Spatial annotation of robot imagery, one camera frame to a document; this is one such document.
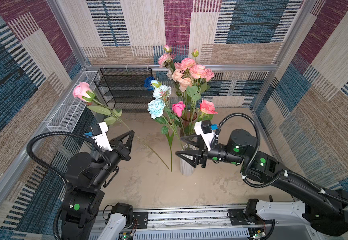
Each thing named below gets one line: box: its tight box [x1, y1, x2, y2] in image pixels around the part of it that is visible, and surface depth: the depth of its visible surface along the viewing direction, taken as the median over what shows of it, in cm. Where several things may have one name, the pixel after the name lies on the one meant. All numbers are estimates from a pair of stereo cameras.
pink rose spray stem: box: [200, 68, 215, 82], surface depth 77 cm
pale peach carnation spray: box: [158, 45, 193, 92], surface depth 74 cm
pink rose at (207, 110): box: [197, 98, 218, 122], surface depth 62 cm
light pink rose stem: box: [72, 81, 170, 170], surface depth 48 cm
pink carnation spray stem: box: [172, 48, 215, 115], surface depth 65 cm
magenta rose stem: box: [172, 101, 186, 136], surface depth 61 cm
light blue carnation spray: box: [147, 79, 172, 135], surface depth 57 cm
